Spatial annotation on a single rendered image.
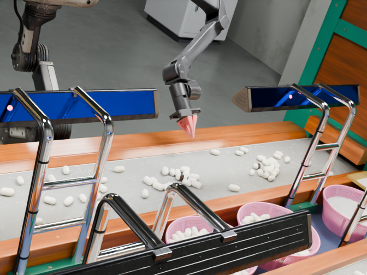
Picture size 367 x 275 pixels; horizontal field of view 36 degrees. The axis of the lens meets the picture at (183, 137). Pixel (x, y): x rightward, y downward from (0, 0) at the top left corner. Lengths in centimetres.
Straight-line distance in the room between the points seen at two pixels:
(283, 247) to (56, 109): 60
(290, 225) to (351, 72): 141
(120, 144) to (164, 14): 432
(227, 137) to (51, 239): 101
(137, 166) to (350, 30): 110
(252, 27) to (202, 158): 451
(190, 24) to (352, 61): 364
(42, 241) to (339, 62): 154
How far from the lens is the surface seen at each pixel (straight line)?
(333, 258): 177
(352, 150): 240
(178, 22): 596
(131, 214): 97
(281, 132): 248
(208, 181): 194
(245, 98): 176
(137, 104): 148
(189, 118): 198
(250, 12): 654
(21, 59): 213
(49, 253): 144
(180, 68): 203
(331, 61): 253
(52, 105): 135
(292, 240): 116
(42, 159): 122
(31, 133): 200
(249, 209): 185
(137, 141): 199
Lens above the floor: 166
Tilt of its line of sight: 25 degrees down
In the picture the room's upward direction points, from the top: 18 degrees clockwise
